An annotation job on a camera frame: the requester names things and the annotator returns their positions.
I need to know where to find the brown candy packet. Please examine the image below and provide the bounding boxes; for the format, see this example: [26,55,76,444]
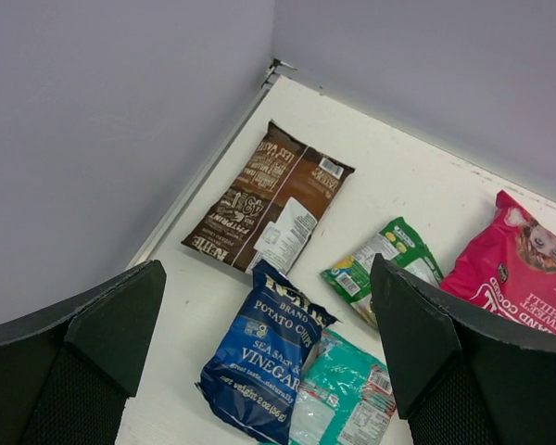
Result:
[182,121,355,274]

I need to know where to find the teal snack packet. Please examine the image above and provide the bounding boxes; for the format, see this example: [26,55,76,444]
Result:
[288,330,397,445]

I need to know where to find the red snack packet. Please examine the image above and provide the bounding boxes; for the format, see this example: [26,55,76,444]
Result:
[440,191,556,335]

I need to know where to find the blue potato chips packet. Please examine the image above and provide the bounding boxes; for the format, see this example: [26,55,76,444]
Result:
[196,261,337,444]

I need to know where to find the green snack packet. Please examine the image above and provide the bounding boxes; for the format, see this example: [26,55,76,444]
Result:
[321,217,443,329]

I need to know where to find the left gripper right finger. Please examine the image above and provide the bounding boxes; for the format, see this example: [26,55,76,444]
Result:
[370,255,556,444]

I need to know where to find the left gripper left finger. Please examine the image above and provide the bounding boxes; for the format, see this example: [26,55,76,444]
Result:
[0,261,167,444]

